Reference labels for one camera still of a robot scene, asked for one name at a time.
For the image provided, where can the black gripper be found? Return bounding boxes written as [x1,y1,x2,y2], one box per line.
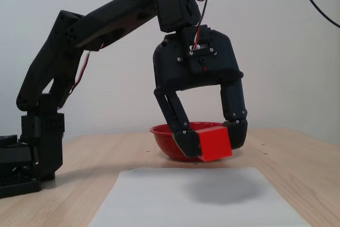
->
[152,24,249,159]

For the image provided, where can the red cube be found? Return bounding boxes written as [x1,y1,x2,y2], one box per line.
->
[195,125,234,163]

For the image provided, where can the red speckled bowl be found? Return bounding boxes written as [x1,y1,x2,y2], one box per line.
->
[149,121,234,163]

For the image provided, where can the white paper sheet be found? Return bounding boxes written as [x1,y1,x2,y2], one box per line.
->
[87,167,311,227]

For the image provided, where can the red white wrist servo cable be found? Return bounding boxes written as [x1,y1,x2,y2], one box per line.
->
[184,0,219,51]

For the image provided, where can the red white elbow servo cable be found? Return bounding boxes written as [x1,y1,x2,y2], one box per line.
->
[67,50,92,97]

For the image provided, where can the dark hanging cable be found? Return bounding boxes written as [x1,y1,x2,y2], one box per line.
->
[295,0,340,29]

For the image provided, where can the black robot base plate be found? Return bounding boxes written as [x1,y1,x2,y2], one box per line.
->
[0,134,42,199]

